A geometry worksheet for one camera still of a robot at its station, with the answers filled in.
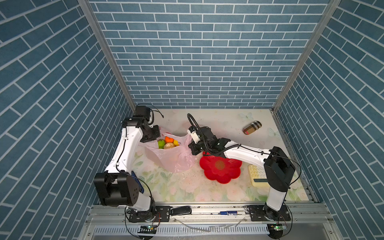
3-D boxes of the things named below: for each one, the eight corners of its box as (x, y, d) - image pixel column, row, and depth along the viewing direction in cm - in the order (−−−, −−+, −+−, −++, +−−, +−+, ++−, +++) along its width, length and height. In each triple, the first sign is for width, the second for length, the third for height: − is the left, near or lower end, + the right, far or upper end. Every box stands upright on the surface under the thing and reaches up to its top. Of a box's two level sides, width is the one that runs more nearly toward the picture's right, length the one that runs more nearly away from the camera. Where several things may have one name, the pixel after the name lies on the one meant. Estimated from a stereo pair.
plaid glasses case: (245, 136, 107) (247, 133, 104) (240, 130, 110) (241, 127, 107) (261, 127, 112) (263, 124, 109) (256, 122, 115) (257, 119, 113)
